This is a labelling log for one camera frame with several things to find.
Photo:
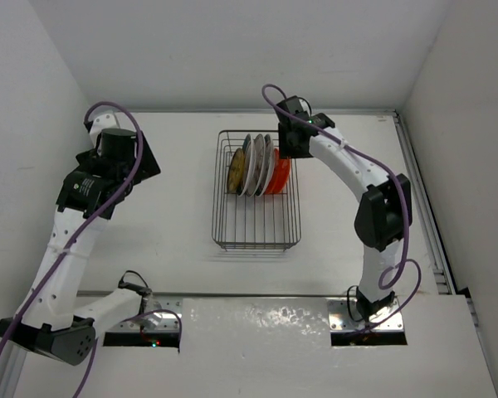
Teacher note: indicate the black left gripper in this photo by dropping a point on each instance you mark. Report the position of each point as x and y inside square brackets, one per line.
[146, 167]

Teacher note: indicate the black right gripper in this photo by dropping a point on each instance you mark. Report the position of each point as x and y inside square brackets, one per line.
[286, 151]

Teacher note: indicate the orange plate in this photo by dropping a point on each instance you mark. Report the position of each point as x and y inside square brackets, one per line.
[278, 165]
[284, 175]

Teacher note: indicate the yellow patterned plate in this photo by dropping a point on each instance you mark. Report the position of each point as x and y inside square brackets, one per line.
[235, 171]

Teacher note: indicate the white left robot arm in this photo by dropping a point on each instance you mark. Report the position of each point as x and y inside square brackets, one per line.
[51, 325]

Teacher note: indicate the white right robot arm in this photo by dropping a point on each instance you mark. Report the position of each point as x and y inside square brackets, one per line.
[384, 202]

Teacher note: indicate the orange plate in rack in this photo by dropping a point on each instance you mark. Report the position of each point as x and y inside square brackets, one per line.
[278, 165]

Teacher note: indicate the dark rimmed white plate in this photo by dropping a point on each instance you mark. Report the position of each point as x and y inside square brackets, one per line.
[267, 167]

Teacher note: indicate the white floral plate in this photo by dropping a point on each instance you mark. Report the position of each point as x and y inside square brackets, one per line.
[258, 156]

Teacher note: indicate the teal rimmed plate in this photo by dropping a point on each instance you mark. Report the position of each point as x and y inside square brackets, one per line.
[248, 149]

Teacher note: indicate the wire dish rack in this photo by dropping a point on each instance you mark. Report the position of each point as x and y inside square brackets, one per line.
[266, 222]

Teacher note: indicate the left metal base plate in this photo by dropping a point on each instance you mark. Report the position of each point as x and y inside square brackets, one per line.
[164, 315]

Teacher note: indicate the metal base plate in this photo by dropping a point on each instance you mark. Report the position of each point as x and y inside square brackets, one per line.
[344, 317]
[164, 315]

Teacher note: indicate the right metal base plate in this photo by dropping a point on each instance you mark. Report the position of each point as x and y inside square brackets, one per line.
[344, 317]

